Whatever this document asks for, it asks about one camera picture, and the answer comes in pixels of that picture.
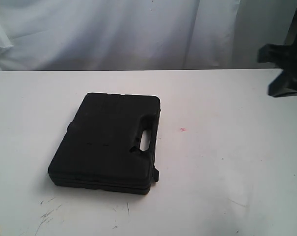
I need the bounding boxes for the black plastic tool case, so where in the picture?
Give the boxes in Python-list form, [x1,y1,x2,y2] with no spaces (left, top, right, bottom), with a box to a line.
[48,93,161,195]

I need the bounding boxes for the white backdrop curtain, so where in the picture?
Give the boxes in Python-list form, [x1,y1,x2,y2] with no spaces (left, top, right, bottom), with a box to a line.
[0,0,297,71]

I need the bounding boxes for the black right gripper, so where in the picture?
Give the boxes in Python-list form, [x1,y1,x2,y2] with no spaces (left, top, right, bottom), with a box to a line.
[257,44,297,98]

